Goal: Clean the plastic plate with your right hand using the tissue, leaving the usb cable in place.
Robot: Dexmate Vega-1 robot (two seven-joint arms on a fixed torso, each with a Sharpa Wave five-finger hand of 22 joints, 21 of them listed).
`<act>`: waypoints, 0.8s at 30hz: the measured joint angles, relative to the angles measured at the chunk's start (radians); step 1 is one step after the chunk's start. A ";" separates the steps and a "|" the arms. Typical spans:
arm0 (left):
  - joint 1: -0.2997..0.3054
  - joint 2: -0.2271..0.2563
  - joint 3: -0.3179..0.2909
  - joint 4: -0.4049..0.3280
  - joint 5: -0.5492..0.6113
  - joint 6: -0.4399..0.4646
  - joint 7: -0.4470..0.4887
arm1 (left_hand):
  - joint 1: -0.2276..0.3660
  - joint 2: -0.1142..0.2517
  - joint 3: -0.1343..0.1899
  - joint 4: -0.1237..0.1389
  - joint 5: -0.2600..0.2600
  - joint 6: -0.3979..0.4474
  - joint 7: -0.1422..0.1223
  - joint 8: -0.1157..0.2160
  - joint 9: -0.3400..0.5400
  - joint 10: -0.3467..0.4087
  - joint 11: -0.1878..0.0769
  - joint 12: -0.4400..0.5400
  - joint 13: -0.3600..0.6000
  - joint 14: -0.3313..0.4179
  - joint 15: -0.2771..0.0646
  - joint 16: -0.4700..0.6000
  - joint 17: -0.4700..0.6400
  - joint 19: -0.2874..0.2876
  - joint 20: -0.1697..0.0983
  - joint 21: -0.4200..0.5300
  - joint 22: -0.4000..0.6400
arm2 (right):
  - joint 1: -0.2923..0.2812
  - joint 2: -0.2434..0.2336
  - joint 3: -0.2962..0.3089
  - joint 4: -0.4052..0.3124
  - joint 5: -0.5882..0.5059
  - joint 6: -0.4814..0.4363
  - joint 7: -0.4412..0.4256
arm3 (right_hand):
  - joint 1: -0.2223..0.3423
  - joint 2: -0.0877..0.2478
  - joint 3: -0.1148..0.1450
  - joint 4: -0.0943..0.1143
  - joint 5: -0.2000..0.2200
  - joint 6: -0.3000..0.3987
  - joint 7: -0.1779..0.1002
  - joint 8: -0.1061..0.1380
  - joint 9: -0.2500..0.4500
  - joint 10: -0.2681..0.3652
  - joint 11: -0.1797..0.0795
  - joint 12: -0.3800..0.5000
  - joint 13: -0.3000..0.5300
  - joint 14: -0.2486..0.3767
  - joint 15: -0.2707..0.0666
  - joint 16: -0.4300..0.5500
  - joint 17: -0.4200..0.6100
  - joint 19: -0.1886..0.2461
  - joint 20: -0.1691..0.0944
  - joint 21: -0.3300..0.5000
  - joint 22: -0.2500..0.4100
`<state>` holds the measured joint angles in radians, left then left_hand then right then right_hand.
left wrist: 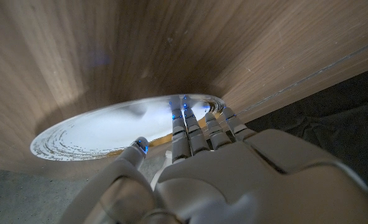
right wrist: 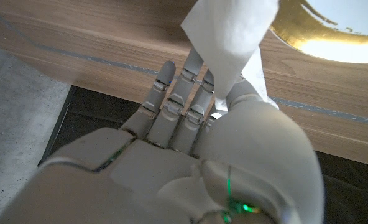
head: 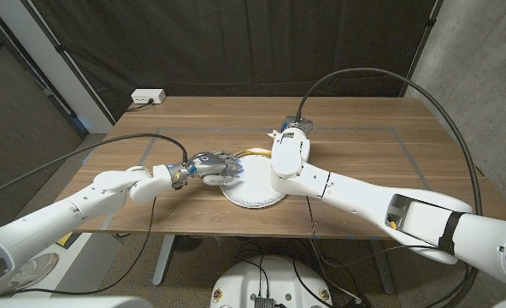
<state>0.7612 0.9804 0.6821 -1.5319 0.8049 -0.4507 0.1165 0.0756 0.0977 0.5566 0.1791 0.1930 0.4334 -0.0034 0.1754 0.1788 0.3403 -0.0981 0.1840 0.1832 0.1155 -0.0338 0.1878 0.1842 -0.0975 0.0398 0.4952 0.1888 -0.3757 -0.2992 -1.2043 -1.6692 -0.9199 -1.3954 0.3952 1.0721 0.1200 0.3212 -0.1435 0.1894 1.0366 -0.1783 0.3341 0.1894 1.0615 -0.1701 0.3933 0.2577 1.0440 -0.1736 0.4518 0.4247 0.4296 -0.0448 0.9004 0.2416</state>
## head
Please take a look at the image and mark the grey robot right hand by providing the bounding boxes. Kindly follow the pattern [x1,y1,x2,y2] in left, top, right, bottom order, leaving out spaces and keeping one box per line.
[280,115,315,136]

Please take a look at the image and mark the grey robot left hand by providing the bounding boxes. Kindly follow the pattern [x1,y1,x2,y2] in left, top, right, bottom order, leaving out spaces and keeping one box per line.
[167,150,245,190]

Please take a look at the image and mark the white plate with gold rim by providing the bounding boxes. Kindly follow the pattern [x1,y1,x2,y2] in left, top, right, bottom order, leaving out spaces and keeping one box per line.
[220,147,288,210]

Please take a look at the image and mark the grey tape outline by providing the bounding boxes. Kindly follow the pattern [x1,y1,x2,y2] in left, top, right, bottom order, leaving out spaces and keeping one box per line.
[101,126,432,232]

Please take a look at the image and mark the black round floor object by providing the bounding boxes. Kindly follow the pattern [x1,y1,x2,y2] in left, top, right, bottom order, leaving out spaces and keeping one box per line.
[174,234,203,253]

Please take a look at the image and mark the white power outlet box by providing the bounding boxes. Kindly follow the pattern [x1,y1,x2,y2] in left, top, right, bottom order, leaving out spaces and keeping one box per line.
[130,88,167,105]

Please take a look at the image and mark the black curtain backdrop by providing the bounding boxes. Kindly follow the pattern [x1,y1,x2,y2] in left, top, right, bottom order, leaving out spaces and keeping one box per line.
[30,0,444,123]

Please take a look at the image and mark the grey table leg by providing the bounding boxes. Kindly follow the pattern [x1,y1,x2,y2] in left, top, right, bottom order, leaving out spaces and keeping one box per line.
[151,234,177,287]
[370,239,396,295]

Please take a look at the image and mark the white robot torso base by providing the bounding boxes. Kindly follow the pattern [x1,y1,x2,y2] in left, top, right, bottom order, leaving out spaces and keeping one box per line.
[209,255,334,308]

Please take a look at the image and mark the black backdrop stand pole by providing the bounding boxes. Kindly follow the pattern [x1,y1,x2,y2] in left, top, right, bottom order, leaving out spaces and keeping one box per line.
[21,0,117,126]
[400,0,444,98]

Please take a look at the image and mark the small grey finned module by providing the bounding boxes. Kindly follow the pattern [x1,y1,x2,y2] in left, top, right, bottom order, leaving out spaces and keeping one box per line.
[253,294,276,308]

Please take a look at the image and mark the yellow black-edged floor pad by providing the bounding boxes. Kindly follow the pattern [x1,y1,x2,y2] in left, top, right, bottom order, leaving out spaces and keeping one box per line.
[55,232,82,250]

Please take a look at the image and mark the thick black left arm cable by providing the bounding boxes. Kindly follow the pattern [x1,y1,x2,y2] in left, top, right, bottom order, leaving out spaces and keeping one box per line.
[0,133,190,203]

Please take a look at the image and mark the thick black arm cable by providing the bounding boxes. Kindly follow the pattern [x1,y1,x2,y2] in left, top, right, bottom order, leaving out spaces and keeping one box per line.
[0,133,190,203]
[295,67,483,308]

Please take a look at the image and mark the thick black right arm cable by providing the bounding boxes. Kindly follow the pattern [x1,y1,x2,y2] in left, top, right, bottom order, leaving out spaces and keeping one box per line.
[295,67,483,308]

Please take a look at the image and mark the black power box cable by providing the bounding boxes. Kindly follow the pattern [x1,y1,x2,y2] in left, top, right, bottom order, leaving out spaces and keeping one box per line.
[126,98,155,113]

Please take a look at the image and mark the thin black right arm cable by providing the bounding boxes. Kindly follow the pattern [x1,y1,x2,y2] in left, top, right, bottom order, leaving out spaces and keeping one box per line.
[305,195,440,269]

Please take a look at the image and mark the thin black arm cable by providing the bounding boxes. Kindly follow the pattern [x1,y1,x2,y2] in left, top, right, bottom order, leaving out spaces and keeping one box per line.
[0,195,158,297]
[305,195,440,269]

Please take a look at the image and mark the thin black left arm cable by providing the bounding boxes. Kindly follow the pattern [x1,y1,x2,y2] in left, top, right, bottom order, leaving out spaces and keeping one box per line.
[0,195,158,297]

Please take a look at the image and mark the black torso cable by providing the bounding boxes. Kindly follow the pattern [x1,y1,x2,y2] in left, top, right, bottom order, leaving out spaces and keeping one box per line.
[235,254,272,299]

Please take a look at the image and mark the white floor cable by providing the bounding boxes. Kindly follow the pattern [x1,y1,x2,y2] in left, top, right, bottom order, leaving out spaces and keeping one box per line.
[308,237,363,304]

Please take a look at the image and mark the white wall pillar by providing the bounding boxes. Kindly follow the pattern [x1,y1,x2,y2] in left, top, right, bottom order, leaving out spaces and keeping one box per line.
[0,0,115,134]

